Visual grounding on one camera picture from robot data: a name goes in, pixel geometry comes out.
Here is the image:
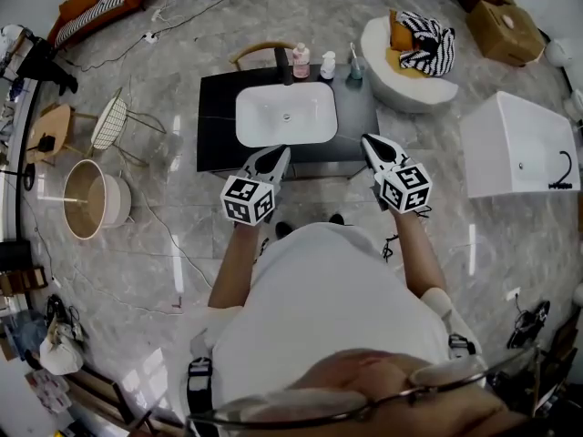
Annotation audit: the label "round wooden basket table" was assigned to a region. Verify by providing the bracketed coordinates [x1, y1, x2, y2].
[61, 158, 134, 241]

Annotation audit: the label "black sink counter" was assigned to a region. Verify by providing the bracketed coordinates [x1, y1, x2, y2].
[196, 63, 381, 174]

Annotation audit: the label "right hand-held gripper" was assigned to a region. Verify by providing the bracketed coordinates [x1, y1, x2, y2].
[361, 133, 433, 214]

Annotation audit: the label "black floor cable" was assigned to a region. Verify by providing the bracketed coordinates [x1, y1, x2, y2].
[63, 0, 274, 73]

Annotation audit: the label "white wire chair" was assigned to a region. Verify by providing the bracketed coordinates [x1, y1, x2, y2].
[89, 86, 168, 168]

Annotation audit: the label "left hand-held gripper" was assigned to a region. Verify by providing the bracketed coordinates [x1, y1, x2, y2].
[220, 146, 292, 227]

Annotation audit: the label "yellow seat cushion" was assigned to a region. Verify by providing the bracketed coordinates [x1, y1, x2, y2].
[385, 46, 432, 80]

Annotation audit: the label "person's right forearm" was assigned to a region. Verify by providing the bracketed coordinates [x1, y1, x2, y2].
[394, 207, 450, 298]

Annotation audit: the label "black device with cables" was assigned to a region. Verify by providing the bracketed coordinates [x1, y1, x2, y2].
[506, 300, 552, 351]

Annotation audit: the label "white pump bottle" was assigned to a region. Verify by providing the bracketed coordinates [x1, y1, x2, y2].
[319, 50, 337, 81]

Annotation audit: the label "orange cushion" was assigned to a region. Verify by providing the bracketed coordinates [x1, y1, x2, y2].
[388, 8, 414, 52]

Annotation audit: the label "person's left forearm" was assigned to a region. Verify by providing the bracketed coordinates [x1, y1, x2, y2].
[208, 219, 266, 310]

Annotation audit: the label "white round lounge chair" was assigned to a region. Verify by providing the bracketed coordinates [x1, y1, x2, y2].
[360, 15, 460, 115]

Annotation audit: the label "white round appliance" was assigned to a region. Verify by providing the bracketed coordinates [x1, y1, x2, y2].
[543, 37, 575, 68]

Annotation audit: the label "person's white shirt torso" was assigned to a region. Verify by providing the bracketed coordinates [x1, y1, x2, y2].
[189, 223, 485, 427]

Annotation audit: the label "large cardboard box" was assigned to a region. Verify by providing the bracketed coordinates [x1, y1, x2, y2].
[465, 0, 547, 68]

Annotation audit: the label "black bathtub faucet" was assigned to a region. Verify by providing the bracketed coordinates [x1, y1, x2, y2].
[547, 149, 575, 191]

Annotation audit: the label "pink bottle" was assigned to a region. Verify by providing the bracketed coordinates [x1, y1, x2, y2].
[291, 42, 312, 80]

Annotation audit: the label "black white striped blanket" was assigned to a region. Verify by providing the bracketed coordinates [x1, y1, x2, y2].
[394, 10, 457, 78]

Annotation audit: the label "small wooden side table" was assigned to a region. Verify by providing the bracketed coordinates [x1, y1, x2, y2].
[25, 102, 99, 168]

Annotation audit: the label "wooden curved-back chair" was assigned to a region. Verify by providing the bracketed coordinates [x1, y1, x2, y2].
[228, 40, 298, 73]

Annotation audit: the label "black box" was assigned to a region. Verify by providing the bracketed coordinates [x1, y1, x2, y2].
[0, 239, 34, 273]

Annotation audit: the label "white sink basin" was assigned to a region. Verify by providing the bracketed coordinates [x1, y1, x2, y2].
[235, 81, 339, 148]

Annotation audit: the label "thin-rimmed eyeglasses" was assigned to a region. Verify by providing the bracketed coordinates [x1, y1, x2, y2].
[185, 347, 541, 432]

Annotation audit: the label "white plastic bag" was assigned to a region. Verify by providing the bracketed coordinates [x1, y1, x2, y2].
[38, 324, 86, 378]

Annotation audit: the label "person's face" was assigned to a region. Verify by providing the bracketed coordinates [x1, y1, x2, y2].
[291, 348, 525, 437]

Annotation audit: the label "white bathtub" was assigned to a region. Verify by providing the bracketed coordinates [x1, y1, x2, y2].
[458, 90, 582, 200]

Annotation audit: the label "black harness strap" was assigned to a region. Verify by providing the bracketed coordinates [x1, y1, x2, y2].
[186, 356, 215, 417]
[447, 332, 477, 360]

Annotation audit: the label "striped sofa cushion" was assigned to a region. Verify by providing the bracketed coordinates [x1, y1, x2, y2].
[54, 0, 126, 49]

